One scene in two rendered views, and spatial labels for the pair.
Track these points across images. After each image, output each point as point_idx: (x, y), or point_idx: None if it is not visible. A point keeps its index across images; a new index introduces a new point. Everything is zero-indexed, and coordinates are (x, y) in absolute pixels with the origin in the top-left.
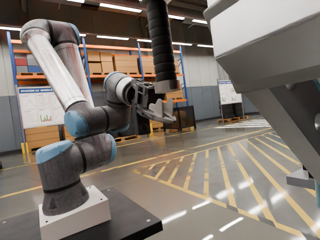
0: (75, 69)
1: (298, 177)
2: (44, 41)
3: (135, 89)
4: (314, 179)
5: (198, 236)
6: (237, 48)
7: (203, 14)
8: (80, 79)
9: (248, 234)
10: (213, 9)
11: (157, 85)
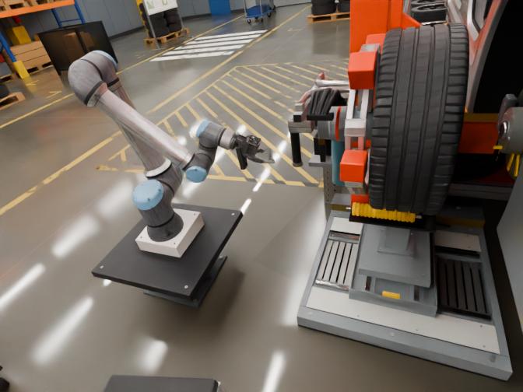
0: None
1: (314, 162)
2: (117, 98)
3: (245, 145)
4: (322, 162)
5: (241, 210)
6: (349, 185)
7: None
8: None
9: (272, 195)
10: None
11: (296, 165)
